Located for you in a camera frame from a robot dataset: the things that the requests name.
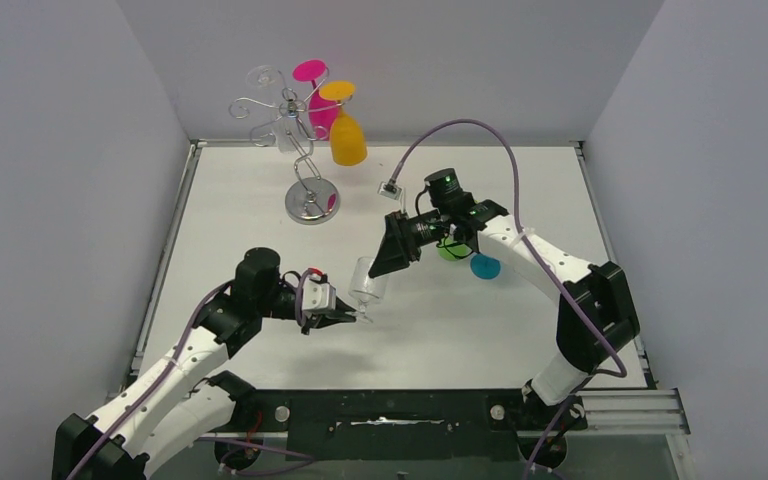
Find clear wine glass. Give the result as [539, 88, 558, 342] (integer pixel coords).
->
[349, 257, 389, 324]
[246, 65, 296, 154]

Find green wine glass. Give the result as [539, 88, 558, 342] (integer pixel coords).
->
[436, 238, 473, 261]

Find blue wine glass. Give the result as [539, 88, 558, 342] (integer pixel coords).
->
[470, 254, 501, 280]

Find orange wine glass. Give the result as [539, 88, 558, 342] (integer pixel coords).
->
[319, 80, 367, 167]

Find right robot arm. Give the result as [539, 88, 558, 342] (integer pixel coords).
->
[368, 168, 640, 416]

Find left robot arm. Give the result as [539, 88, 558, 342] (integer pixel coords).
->
[51, 247, 358, 479]

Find pink wine glass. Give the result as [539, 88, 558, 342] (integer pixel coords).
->
[292, 59, 337, 141]

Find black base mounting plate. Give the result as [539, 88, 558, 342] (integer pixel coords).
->
[188, 387, 597, 463]

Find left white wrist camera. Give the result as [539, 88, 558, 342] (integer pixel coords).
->
[300, 268, 337, 318]

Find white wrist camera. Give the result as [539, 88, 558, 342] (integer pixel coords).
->
[300, 268, 337, 318]
[378, 179, 405, 204]

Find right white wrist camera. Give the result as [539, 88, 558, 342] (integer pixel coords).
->
[378, 179, 405, 204]

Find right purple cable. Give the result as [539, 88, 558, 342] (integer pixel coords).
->
[383, 119, 629, 480]

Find chrome wire glass rack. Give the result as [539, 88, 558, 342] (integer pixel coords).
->
[228, 74, 340, 225]

